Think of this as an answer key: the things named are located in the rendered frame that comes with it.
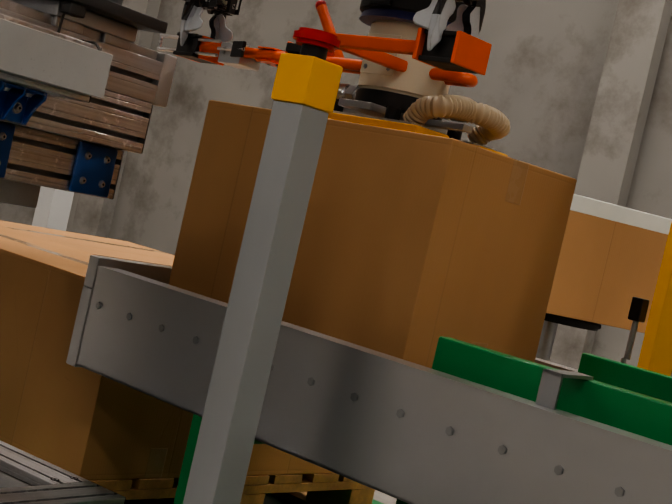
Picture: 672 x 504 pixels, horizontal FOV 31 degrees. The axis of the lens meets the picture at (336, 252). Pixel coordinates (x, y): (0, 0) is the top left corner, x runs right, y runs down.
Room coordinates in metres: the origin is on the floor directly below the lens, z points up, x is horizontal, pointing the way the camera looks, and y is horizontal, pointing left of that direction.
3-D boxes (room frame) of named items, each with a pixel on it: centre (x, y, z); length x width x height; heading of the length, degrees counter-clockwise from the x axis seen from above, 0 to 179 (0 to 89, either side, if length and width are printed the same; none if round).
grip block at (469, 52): (1.91, -0.11, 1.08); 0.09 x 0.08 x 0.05; 139
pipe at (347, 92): (2.31, -0.05, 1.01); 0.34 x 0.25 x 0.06; 49
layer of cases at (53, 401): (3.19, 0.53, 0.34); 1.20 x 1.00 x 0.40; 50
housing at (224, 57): (2.61, 0.29, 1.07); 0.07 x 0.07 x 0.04; 49
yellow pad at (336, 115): (2.24, 0.01, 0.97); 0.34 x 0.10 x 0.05; 49
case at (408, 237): (2.31, -0.05, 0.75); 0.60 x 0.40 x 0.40; 49
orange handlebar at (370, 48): (2.35, 0.17, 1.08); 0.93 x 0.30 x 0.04; 49
